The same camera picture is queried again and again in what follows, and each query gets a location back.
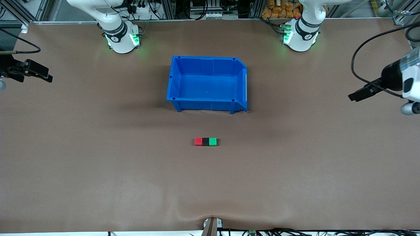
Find orange snack bags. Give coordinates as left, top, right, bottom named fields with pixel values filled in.
left=261, top=0, right=303, bottom=19

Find white power strip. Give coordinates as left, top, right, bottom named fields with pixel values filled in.
left=130, top=3, right=155, bottom=14

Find blue plastic storage bin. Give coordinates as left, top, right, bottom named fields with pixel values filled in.
left=166, top=55, right=248, bottom=114

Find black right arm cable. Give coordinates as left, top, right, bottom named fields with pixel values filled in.
left=0, top=28, right=41, bottom=55

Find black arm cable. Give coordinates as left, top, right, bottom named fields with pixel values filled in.
left=351, top=22, right=420, bottom=98
left=0, top=28, right=41, bottom=55

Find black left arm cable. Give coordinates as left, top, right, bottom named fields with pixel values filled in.
left=351, top=22, right=420, bottom=98

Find front camera mount bracket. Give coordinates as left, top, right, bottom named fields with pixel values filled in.
left=202, top=217, right=223, bottom=236

